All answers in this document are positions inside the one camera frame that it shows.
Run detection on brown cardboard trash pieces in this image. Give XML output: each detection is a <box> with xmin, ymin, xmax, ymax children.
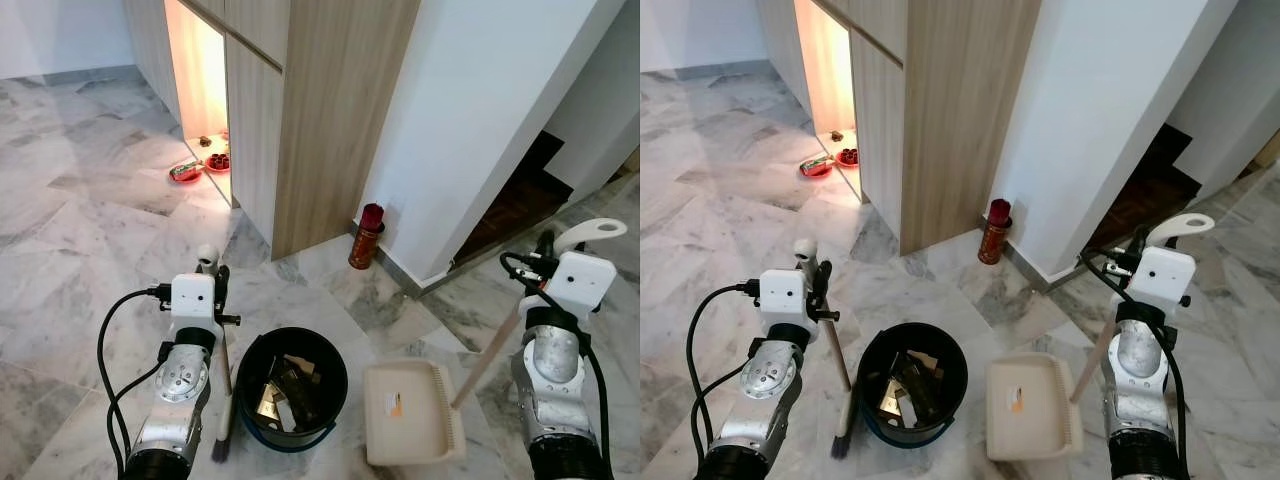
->
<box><xmin>253</xmin><ymin>354</ymin><xmax>327</xmax><ymax>429</ymax></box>
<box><xmin>876</xmin><ymin>350</ymin><xmax>946</xmax><ymax>421</ymax></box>

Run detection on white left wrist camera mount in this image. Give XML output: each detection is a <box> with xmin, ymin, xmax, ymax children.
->
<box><xmin>757</xmin><ymin>268</ymin><xmax>822</xmax><ymax>341</ymax></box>
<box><xmin>167</xmin><ymin>272</ymin><xmax>224</xmax><ymax>346</ymax></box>

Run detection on cream dustpan with wooden handle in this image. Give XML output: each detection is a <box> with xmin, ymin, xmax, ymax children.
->
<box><xmin>985</xmin><ymin>212</ymin><xmax>1217</xmax><ymax>462</ymax></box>
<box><xmin>363</xmin><ymin>218</ymin><xmax>629</xmax><ymax>468</ymax></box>

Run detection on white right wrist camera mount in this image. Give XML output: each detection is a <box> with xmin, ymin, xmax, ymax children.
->
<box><xmin>543</xmin><ymin>250</ymin><xmax>617</xmax><ymax>322</ymax></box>
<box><xmin>1131</xmin><ymin>245</ymin><xmax>1199</xmax><ymax>313</ymax></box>

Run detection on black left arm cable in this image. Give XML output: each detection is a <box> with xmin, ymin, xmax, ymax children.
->
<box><xmin>685</xmin><ymin>282</ymin><xmax>766</xmax><ymax>469</ymax></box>
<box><xmin>96</xmin><ymin>286</ymin><xmax>177</xmax><ymax>473</ymax></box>

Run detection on light wood cabinet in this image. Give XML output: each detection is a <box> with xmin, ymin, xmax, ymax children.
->
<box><xmin>755</xmin><ymin>0</ymin><xmax>1042</xmax><ymax>257</ymax></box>
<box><xmin>122</xmin><ymin>0</ymin><xmax>422</xmax><ymax>262</ymax></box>

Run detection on wooden handled broom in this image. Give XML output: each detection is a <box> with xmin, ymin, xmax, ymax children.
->
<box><xmin>196</xmin><ymin>244</ymin><xmax>237</xmax><ymax>464</ymax></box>
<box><xmin>793</xmin><ymin>238</ymin><xmax>861</xmax><ymax>461</ymax></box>

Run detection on dark wooden staircase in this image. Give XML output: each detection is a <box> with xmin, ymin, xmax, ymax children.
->
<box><xmin>1084</xmin><ymin>122</ymin><xmax>1202</xmax><ymax>253</ymax></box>
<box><xmin>450</xmin><ymin>130</ymin><xmax>576</xmax><ymax>267</ymax></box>

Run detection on red cylindrical canister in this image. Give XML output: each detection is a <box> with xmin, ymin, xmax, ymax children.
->
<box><xmin>978</xmin><ymin>198</ymin><xmax>1013</xmax><ymax>266</ymax></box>
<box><xmin>348</xmin><ymin>203</ymin><xmax>387</xmax><ymax>271</ymax></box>

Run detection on black round waste bin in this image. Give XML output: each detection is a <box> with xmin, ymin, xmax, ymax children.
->
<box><xmin>236</xmin><ymin>327</ymin><xmax>350</xmax><ymax>454</ymax></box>
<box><xmin>857</xmin><ymin>322</ymin><xmax>970</xmax><ymax>447</ymax></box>

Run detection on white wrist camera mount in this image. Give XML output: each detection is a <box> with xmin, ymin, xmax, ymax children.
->
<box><xmin>1131</xmin><ymin>245</ymin><xmax>1199</xmax><ymax>313</ymax></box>
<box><xmin>167</xmin><ymin>272</ymin><xmax>224</xmax><ymax>346</ymax></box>
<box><xmin>757</xmin><ymin>268</ymin><xmax>822</xmax><ymax>341</ymax></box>
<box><xmin>543</xmin><ymin>250</ymin><xmax>617</xmax><ymax>322</ymax></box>

